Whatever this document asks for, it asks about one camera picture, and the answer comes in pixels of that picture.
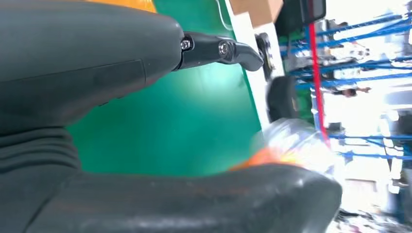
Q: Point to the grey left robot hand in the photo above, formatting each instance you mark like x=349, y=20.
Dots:
x=80, y=58

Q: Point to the green table board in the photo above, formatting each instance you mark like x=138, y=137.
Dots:
x=177, y=128

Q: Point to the white table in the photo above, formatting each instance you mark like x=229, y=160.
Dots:
x=257, y=103

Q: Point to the brown cardboard box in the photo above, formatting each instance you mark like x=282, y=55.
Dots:
x=257, y=11

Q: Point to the black remote controller with screen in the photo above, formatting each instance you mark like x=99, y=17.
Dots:
x=264, y=54

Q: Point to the black zipped carrying case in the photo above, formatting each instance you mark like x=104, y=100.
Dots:
x=283, y=99

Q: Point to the red barrier tape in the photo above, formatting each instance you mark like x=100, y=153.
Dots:
x=317, y=80

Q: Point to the person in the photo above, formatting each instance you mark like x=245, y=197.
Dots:
x=349, y=92

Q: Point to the blue metal shelving rack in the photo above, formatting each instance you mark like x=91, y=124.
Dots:
x=354, y=35

